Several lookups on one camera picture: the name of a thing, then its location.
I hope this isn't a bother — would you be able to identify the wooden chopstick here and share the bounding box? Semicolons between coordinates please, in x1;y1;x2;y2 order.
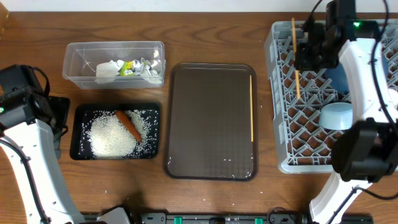
291;17;301;100
249;75;254;142

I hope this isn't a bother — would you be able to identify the dark blue plate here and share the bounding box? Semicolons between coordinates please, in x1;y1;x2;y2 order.
324;65;349;95

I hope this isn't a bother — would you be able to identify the light blue bowl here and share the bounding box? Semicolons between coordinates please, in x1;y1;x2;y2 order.
318;102;353;131

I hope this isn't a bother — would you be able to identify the orange carrot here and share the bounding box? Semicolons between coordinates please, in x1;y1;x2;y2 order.
115;110;142;142

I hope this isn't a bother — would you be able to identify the yellow green snack wrapper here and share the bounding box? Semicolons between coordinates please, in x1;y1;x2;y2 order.
119;61;134;76

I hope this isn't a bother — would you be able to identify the white napkin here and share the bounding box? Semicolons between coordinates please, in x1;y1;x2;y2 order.
95;60;124;84

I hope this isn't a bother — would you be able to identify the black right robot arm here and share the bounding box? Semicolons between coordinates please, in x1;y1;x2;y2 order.
294;1;397;223

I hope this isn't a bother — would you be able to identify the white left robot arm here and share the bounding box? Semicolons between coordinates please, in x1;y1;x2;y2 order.
1;65;130;223

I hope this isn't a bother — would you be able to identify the grey dishwasher rack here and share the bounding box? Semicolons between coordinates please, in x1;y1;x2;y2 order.
265;21;397;174

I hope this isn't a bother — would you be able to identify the clear plastic bin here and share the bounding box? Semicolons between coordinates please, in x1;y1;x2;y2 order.
63;41;165;89

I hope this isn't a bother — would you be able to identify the black tray with rice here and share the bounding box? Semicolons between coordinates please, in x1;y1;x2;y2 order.
70;103;160;161

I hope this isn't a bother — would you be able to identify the dark brown tray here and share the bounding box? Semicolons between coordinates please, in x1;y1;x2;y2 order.
164;63;258;182

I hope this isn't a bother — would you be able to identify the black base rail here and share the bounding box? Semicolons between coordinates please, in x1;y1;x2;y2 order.
80;212;374;224

